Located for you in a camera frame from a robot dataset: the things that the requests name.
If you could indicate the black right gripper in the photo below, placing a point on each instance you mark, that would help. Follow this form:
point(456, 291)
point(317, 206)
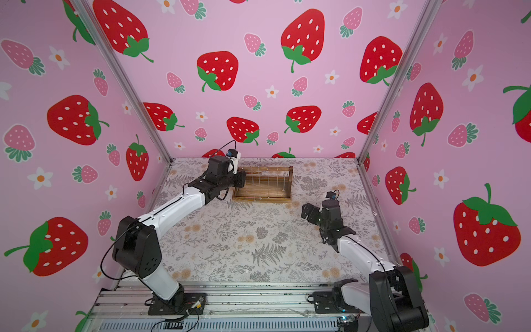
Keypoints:
point(314, 214)

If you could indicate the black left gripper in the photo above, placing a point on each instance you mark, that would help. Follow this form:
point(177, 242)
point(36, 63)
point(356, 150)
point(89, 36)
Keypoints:
point(240, 177)

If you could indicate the wooden jewelry display stand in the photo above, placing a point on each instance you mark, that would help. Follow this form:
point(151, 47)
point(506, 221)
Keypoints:
point(266, 185)

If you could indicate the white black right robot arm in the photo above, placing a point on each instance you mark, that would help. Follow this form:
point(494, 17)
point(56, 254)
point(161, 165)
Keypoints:
point(390, 295)

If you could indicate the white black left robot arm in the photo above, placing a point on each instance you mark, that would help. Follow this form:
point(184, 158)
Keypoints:
point(137, 245)

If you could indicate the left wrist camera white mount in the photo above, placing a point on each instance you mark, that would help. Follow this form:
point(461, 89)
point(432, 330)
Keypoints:
point(234, 158)

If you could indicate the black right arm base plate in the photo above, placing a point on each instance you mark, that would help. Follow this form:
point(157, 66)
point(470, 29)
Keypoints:
point(327, 302)

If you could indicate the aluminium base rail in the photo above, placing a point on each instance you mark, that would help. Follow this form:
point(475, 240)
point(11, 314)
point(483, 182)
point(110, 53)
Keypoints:
point(228, 307)

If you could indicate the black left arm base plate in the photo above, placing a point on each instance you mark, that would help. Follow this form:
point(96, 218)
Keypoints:
point(180, 304)

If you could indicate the aluminium corner frame post left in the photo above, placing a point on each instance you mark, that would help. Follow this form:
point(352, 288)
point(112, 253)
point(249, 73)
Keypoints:
point(84, 9)

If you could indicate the aluminium corner frame post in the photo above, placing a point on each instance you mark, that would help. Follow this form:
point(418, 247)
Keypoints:
point(84, 9)
point(422, 27)

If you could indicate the aluminium corner frame post right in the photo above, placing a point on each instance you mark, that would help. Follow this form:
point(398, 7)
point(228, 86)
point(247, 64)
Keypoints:
point(422, 27)

